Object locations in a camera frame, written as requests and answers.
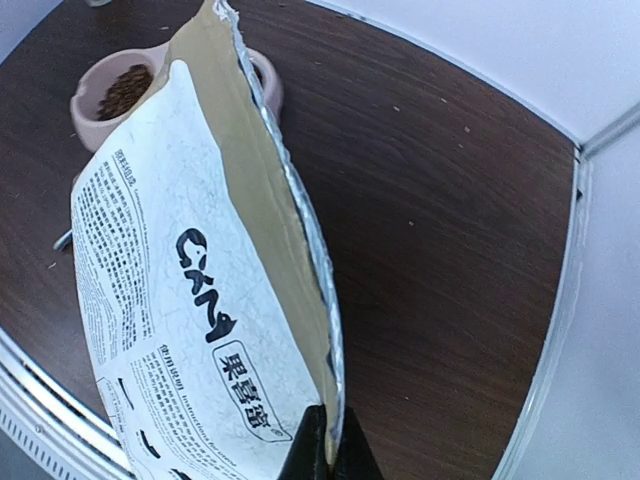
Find right rear aluminium post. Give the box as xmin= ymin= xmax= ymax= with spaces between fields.
xmin=575 ymin=103 xmax=640 ymax=163

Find dog food bag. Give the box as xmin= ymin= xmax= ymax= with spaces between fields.
xmin=71 ymin=1 xmax=345 ymax=479

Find pink double pet bowl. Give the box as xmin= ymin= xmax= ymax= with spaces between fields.
xmin=70 ymin=26 xmax=289 ymax=171

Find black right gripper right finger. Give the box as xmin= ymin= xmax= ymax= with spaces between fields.
xmin=332 ymin=407 xmax=384 ymax=480

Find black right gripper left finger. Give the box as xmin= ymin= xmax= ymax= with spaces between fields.
xmin=279 ymin=405 xmax=330 ymax=480

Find front aluminium frame rail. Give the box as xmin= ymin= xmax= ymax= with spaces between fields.
xmin=1 ymin=332 xmax=134 ymax=479

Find right side aluminium rail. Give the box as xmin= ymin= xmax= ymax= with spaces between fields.
xmin=492 ymin=149 xmax=590 ymax=479

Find white patterned ceramic mug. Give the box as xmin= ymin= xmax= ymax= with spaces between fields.
xmin=85 ymin=0 xmax=112 ymax=8

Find brown dog food kibble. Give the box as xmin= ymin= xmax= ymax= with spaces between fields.
xmin=97 ymin=64 xmax=153 ymax=121

